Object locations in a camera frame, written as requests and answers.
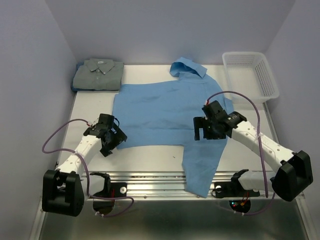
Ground folded blue shirt under grey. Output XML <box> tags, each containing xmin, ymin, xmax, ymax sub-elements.
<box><xmin>70</xmin><ymin>61</ymin><xmax>84</xmax><ymax>93</ymax></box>

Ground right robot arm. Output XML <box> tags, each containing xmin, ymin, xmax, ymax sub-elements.
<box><xmin>193</xmin><ymin>100</ymin><xmax>313</xmax><ymax>202</ymax></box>

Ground light blue long sleeve shirt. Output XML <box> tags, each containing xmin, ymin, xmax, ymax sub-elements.
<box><xmin>112</xmin><ymin>57</ymin><xmax>234</xmax><ymax>198</ymax></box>

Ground white plastic basket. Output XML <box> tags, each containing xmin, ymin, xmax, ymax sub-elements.
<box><xmin>222</xmin><ymin>51</ymin><xmax>280</xmax><ymax>104</ymax></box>

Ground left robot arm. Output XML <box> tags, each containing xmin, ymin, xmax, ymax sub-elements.
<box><xmin>42</xmin><ymin>113</ymin><xmax>133</xmax><ymax>217</ymax></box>

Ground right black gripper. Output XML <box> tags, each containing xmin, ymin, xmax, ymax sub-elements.
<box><xmin>194</xmin><ymin>116</ymin><xmax>227</xmax><ymax>140</ymax></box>

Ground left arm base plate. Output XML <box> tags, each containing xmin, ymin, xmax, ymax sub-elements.
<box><xmin>93</xmin><ymin>182</ymin><xmax>128</xmax><ymax>198</ymax></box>

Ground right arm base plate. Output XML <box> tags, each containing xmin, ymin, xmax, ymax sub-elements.
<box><xmin>211</xmin><ymin>181</ymin><xmax>260</xmax><ymax>199</ymax></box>

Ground aluminium rail frame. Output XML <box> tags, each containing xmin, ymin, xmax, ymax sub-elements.
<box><xmin>41</xmin><ymin>139</ymin><xmax>307</xmax><ymax>201</ymax></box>

